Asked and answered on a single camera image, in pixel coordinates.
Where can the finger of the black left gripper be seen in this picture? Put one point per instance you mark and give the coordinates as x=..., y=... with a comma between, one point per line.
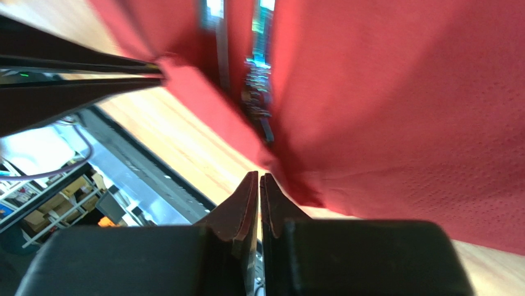
x=31, y=105
x=28, y=48

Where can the red paper napkin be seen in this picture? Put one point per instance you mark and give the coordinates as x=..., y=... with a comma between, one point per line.
x=379, y=109

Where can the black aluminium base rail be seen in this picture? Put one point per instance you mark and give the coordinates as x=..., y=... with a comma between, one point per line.
x=161, y=191

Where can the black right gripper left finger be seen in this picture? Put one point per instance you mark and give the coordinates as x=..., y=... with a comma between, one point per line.
x=214, y=256

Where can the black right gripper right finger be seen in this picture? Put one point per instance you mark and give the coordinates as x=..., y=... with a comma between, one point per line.
x=306, y=256

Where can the silver table knife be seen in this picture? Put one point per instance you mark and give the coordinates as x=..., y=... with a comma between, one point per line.
x=213, y=19

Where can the iridescent rainbow spoon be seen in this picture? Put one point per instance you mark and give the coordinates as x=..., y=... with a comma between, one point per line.
x=257, y=92

